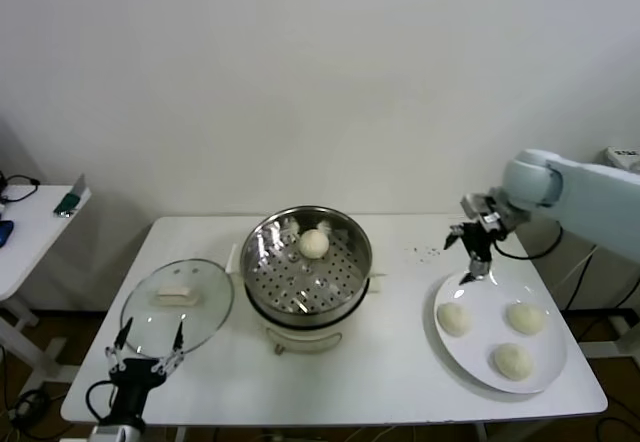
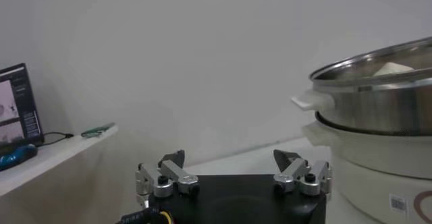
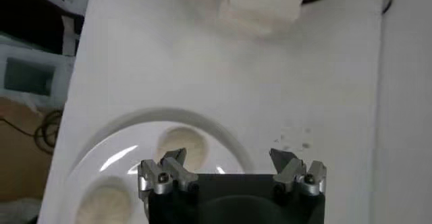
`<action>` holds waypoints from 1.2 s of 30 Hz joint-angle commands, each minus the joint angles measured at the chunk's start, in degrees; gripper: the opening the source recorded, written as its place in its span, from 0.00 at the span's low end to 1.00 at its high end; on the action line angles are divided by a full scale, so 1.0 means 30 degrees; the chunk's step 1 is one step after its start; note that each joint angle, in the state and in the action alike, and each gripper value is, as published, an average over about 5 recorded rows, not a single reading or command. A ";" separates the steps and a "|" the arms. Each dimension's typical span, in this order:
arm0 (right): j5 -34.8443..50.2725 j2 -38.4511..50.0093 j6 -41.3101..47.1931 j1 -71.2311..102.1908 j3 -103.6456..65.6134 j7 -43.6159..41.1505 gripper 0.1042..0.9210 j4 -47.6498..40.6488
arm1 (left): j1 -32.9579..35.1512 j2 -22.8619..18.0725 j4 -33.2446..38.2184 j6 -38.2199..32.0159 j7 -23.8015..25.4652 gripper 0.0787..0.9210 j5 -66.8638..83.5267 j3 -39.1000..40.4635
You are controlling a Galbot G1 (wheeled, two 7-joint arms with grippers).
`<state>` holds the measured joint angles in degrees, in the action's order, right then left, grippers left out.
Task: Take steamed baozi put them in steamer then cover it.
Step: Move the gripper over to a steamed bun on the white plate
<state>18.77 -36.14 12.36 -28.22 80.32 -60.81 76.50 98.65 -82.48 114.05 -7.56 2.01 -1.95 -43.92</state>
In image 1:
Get white steamed baozi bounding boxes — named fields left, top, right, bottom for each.
left=437, top=302, right=472, bottom=337
left=298, top=228, right=331, bottom=261
left=505, top=302, right=547, bottom=336
left=493, top=342, right=535, bottom=382

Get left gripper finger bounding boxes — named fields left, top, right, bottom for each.
left=103, top=316, right=134, bottom=373
left=152, top=316, right=187, bottom=376

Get beige side cabinet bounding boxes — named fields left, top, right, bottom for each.
left=597, top=146, right=640, bottom=313

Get white electric cooking pot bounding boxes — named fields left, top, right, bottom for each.
left=227, top=243, right=390, bottom=358

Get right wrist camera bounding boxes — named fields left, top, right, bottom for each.
left=460, top=192, right=502, bottom=224

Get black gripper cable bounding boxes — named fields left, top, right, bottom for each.
left=85, top=379, right=120, bottom=422
left=492, top=224, right=565, bottom=262

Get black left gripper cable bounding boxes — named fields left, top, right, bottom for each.
left=85, top=379, right=120, bottom=422

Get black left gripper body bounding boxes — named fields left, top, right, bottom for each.
left=108, top=358, right=167, bottom=432

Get black cable with plug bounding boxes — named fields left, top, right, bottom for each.
left=0, top=169, right=41, bottom=206

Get white round plate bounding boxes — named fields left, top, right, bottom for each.
left=426, top=268, right=570, bottom=396

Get white cable with black adapter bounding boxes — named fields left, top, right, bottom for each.
left=559, top=244, right=600, bottom=296

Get perforated steel steamer basket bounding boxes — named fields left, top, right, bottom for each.
left=239, top=205, right=374, bottom=316

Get black floor cable bundle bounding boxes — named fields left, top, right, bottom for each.
left=0, top=386, right=66, bottom=441

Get white floor stand base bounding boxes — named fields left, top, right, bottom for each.
left=579, top=311, right=640, bottom=358

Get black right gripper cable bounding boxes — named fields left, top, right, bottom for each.
left=492, top=224, right=565, bottom=262

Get green handled scraper tool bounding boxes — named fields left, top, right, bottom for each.
left=53, top=173, right=92, bottom=219

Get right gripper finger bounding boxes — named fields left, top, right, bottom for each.
left=443, top=224, right=467, bottom=251
left=459, top=257, right=494, bottom=284

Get white side table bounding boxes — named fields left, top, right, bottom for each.
left=0, top=184, right=94, bottom=388

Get thin black power cable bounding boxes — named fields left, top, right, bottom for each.
left=562, top=251, right=640, bottom=313

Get dark crumb specks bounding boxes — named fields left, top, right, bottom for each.
left=407, top=244, right=444, bottom=264

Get round glass pot lid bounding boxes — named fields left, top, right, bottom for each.
left=119, top=259, right=236, bottom=358

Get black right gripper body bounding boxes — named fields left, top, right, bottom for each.
left=462, top=221, right=497, bottom=263

